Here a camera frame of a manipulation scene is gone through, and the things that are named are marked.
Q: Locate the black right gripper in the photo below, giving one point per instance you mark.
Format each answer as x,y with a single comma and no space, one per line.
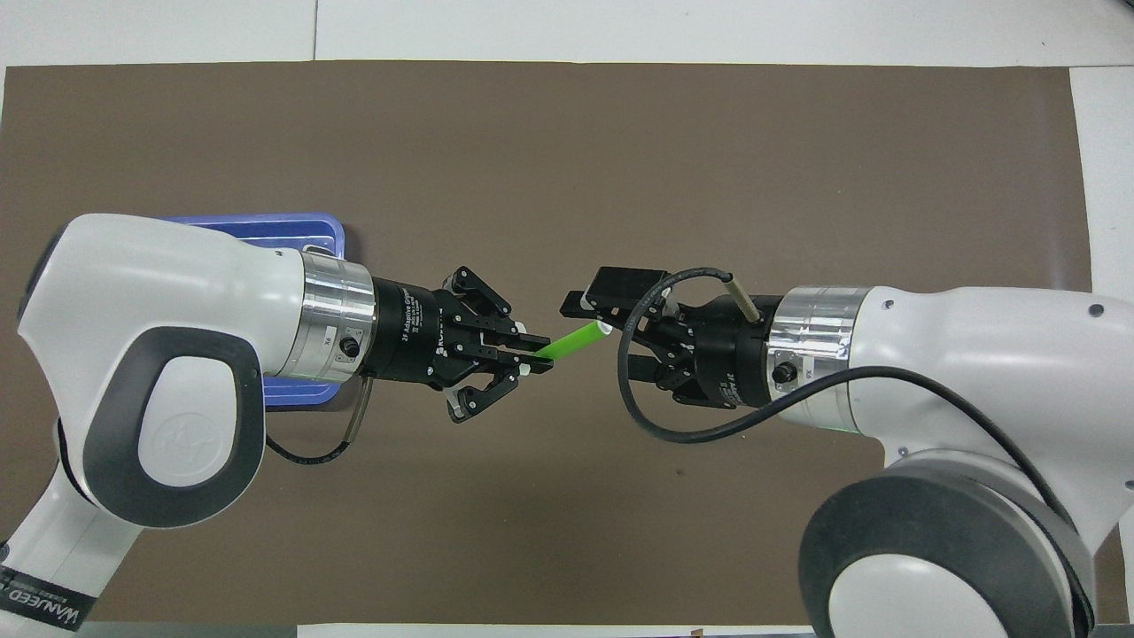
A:
735,359

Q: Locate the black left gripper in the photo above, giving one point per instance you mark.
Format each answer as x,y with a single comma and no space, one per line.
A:
403,332

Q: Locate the green marker pen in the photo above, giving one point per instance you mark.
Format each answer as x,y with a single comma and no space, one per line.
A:
571,341

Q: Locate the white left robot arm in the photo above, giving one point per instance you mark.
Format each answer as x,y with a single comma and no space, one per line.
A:
133,283

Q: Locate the brown table mat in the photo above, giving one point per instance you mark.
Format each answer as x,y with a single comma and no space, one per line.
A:
567,159

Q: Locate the blue plastic tray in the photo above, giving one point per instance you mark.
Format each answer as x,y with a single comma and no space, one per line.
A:
310,232

